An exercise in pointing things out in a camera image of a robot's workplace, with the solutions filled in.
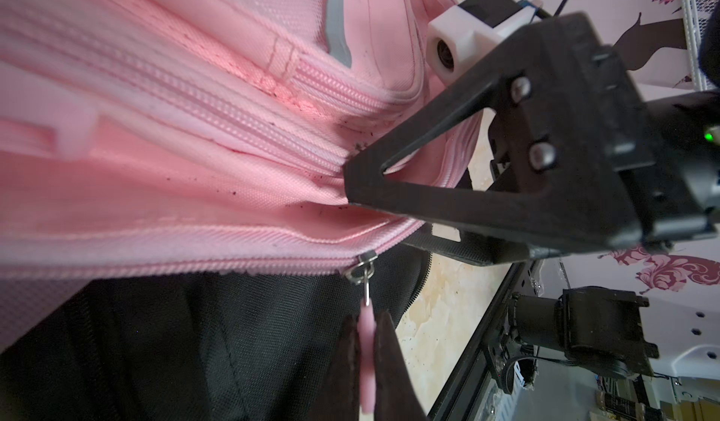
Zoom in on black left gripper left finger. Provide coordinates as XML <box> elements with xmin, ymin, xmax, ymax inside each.
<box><xmin>309</xmin><ymin>315</ymin><xmax>360</xmax><ymax>421</ymax></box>

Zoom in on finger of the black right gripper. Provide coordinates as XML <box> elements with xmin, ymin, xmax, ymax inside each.
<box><xmin>344</xmin><ymin>12</ymin><xmax>644</xmax><ymax>252</ymax></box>

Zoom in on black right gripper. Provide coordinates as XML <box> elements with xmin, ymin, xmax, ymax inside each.
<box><xmin>621</xmin><ymin>90</ymin><xmax>719</xmax><ymax>247</ymax></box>

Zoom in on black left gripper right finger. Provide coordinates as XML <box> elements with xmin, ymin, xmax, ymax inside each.
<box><xmin>373</xmin><ymin>310</ymin><xmax>428</xmax><ymax>421</ymax></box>

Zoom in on pink backpack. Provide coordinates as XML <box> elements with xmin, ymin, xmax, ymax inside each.
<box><xmin>1</xmin><ymin>0</ymin><xmax>458</xmax><ymax>354</ymax></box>

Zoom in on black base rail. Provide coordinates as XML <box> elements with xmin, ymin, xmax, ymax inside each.
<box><xmin>429</xmin><ymin>261</ymin><xmax>541</xmax><ymax>420</ymax></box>

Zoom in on white wire shelf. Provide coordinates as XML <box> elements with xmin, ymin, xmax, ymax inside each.
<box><xmin>680</xmin><ymin>0</ymin><xmax>719</xmax><ymax>91</ymax></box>

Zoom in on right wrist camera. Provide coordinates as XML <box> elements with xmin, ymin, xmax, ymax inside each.
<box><xmin>427</xmin><ymin>0</ymin><xmax>549</xmax><ymax>87</ymax></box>

